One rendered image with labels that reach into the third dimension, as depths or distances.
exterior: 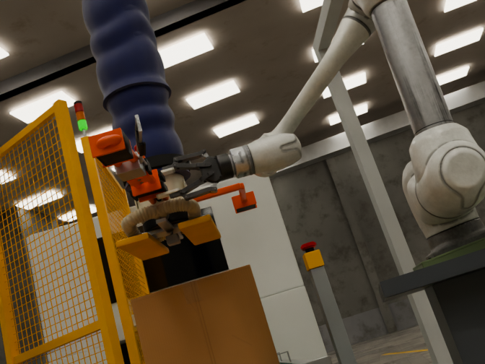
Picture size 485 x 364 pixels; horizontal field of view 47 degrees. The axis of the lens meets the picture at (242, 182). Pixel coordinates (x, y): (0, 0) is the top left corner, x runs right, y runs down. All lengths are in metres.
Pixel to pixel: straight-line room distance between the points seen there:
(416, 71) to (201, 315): 0.97
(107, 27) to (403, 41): 0.99
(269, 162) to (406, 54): 0.47
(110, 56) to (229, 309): 0.92
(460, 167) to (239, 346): 0.87
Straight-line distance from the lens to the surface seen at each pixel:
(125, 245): 1.68
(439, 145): 1.41
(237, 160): 1.58
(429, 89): 1.49
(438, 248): 1.58
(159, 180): 1.55
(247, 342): 1.80
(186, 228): 1.65
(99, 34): 2.00
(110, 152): 1.23
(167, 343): 1.81
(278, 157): 1.59
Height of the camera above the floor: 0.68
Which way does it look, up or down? 17 degrees up
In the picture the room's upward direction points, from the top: 17 degrees counter-clockwise
